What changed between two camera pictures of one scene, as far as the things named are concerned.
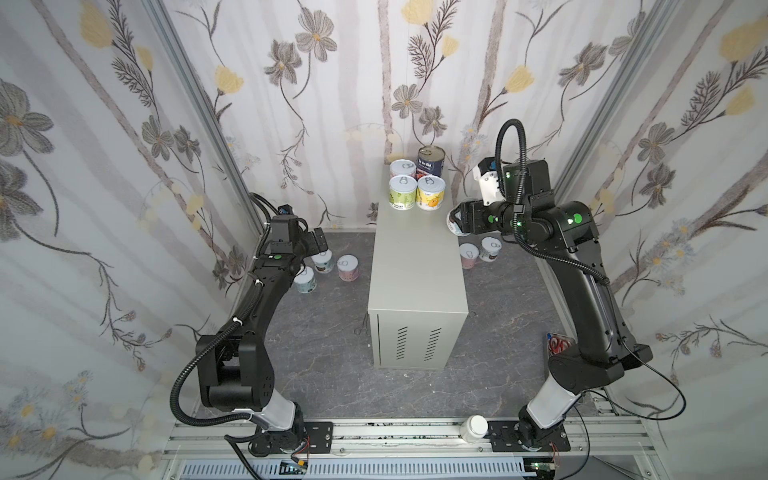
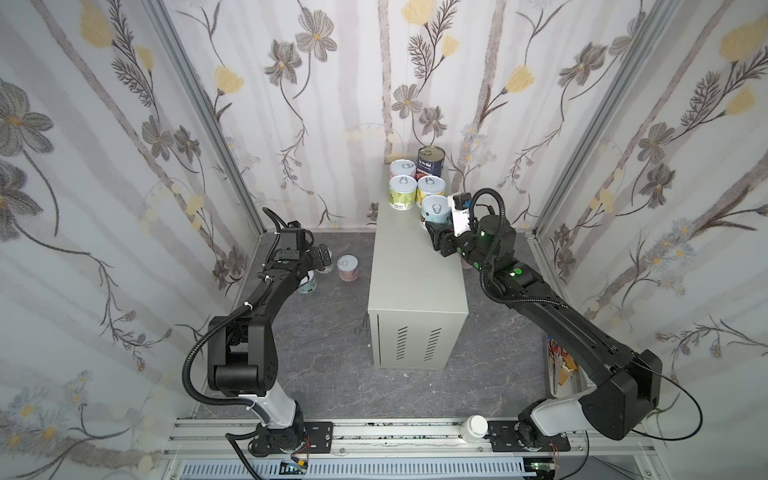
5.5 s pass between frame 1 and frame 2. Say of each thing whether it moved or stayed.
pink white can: stayed
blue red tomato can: stayed
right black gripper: moved
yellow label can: stayed
